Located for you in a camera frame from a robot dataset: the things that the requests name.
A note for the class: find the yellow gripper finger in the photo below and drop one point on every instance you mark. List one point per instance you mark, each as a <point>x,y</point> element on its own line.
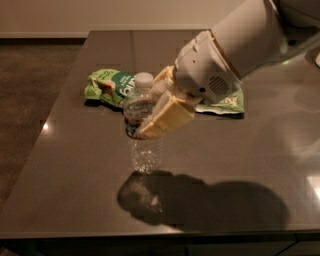
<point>165,78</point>
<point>169,114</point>

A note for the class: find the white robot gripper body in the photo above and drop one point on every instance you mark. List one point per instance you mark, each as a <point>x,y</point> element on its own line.
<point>203,68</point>

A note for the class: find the clear plastic water bottle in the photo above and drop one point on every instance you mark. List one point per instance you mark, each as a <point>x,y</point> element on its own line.
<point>145,154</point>

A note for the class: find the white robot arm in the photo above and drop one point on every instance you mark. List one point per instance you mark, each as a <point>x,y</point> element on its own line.
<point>260,33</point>

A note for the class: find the green kettle chip bag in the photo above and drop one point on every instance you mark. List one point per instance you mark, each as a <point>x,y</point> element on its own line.
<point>233,104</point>

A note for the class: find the green rice chip bag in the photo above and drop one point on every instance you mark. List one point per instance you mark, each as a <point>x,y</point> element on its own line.
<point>109,86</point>

